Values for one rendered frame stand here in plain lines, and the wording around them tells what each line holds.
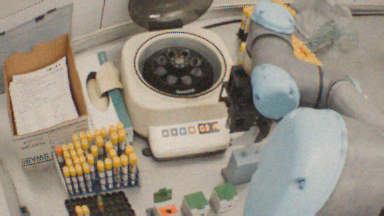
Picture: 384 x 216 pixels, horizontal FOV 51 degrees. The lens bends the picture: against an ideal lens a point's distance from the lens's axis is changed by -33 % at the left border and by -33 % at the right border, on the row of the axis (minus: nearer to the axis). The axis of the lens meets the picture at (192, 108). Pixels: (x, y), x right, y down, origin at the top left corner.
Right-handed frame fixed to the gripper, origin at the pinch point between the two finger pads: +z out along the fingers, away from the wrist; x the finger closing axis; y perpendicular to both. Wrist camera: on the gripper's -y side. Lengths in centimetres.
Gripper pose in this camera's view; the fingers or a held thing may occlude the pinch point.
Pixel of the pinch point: (250, 140)
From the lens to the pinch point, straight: 109.6
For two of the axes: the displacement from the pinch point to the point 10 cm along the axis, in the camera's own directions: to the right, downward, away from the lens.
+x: 2.6, 7.7, -5.8
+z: -1.3, 6.3, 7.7
